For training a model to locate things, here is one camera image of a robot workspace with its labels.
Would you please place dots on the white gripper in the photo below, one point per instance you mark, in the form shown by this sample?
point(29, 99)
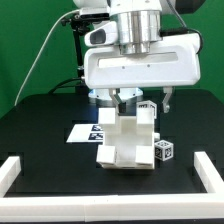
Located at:
point(172, 61)

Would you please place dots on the white chair seat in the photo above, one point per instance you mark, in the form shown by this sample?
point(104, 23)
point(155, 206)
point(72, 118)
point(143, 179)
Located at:
point(125, 137)

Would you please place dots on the white small chair part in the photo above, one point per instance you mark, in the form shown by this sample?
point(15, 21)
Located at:
point(106, 154)
point(148, 104)

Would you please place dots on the white chair back frame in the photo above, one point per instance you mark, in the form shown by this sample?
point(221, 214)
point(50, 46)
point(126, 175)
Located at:
point(109, 116)

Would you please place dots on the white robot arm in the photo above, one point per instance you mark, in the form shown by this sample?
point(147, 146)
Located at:
point(129, 49)

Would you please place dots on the white U-shaped fence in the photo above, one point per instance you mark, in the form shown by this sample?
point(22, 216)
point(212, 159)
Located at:
point(207, 205)

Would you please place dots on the white marker base plate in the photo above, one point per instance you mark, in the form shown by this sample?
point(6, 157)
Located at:
point(85, 133)

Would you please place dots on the black camera stand pole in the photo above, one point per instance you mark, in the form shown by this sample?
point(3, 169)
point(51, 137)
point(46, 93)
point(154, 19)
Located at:
point(79, 29)

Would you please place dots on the black camera on stand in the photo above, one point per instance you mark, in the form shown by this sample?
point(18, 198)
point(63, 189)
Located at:
point(92, 14)

